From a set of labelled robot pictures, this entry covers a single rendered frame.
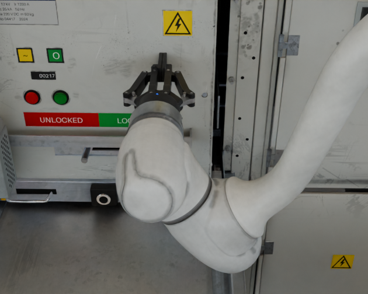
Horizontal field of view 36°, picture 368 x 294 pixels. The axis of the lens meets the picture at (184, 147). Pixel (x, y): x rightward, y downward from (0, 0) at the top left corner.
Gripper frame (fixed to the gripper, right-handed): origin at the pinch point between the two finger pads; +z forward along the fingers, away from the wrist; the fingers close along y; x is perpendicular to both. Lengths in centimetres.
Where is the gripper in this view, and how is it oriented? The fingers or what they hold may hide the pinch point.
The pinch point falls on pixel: (162, 66)
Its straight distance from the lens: 110.9
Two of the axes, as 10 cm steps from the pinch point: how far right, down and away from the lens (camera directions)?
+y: 10.0, 0.1, -0.1
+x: 0.0, -8.3, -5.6
